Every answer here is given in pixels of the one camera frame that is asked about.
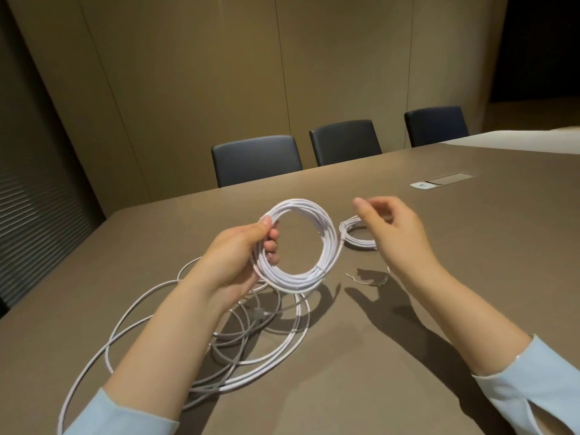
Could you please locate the person's right hand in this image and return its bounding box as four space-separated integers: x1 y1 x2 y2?
352 196 447 286

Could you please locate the person's left forearm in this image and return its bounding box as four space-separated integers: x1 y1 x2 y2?
59 280 227 435

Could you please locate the person's left hand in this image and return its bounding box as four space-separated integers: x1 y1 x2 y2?
181 216 280 313

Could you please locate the white cable bundle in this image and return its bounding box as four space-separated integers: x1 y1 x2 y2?
250 198 343 295

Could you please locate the glass partition with grey blinds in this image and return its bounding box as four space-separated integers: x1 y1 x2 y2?
0 0 108 313

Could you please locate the dark meeting chair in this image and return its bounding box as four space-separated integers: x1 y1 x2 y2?
404 105 470 148
210 134 303 189
309 120 383 167

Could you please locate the pile of white cables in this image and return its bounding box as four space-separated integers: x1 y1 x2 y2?
56 256 314 435

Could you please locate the pale beige table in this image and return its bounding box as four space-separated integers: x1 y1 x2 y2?
434 126 580 155

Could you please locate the bunch of white twist ties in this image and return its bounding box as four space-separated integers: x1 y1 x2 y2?
345 266 392 286

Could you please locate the white table socket panel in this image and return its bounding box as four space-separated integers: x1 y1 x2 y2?
410 172 480 191

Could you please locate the person's right forearm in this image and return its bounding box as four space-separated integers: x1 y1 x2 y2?
403 266 580 435

